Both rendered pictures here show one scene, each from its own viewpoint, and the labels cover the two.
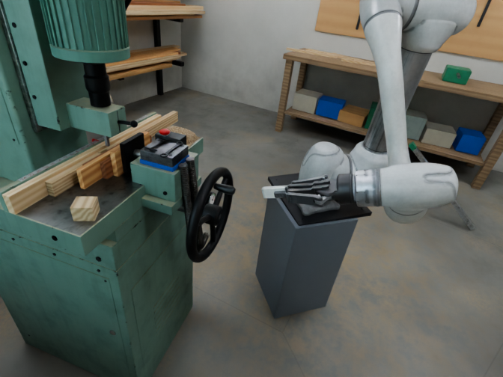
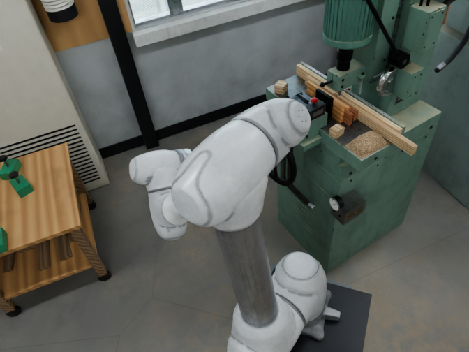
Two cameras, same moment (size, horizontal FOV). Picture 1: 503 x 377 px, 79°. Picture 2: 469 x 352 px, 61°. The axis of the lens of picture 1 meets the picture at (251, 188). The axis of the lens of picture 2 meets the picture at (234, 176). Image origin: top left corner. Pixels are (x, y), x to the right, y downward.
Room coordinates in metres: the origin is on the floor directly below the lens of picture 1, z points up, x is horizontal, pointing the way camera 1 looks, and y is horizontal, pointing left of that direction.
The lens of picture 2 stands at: (1.49, -0.80, 1.92)
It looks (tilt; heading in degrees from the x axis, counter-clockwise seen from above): 46 degrees down; 139
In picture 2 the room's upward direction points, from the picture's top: 7 degrees counter-clockwise
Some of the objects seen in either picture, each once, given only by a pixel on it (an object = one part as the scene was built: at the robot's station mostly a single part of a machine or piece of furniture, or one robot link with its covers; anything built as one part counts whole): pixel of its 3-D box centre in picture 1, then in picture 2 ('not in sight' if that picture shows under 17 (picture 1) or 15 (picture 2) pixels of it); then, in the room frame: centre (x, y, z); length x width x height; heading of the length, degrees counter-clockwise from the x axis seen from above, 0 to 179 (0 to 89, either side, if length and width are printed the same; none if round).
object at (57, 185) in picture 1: (128, 143); (354, 110); (0.88, 0.41, 0.92); 0.60 x 0.02 x 0.04; 166
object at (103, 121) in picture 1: (98, 119); (345, 77); (0.81, 0.45, 1.03); 0.14 x 0.07 x 0.09; 76
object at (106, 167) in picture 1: (129, 155); (332, 107); (0.80, 0.38, 0.92); 0.22 x 0.02 x 0.05; 166
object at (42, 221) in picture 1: (142, 177); (318, 120); (0.77, 0.33, 0.87); 0.61 x 0.30 x 0.06; 166
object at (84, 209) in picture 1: (85, 208); (280, 87); (0.54, 0.37, 0.92); 0.05 x 0.04 x 0.04; 102
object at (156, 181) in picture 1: (166, 171); (302, 119); (0.75, 0.25, 0.91); 0.15 x 0.14 x 0.09; 166
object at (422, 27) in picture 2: not in sight; (423, 26); (1.00, 0.61, 1.23); 0.09 x 0.08 x 0.15; 76
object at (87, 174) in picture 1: (112, 159); (326, 98); (0.76, 0.41, 0.93); 0.24 x 0.01 x 0.06; 166
